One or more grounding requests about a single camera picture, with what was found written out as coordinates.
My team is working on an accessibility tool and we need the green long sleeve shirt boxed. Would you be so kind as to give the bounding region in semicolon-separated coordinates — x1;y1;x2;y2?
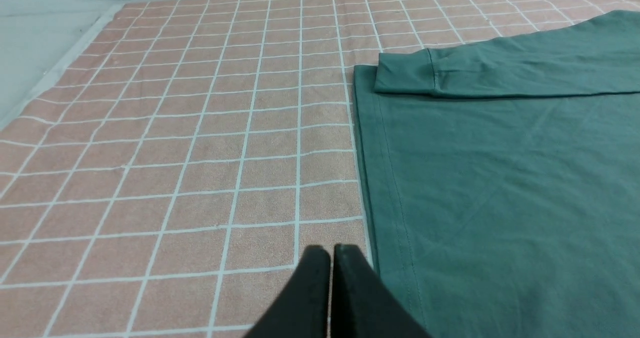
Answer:
353;10;640;338

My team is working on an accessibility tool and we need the pink checkered tablecloth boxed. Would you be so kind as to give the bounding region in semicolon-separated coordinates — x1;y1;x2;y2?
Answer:
0;0;639;338

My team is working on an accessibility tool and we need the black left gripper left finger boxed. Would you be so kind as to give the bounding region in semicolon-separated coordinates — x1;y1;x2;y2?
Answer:
245;246;331;338

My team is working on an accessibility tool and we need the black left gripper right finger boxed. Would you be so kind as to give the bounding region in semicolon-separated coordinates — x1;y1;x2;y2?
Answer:
330;244;430;338

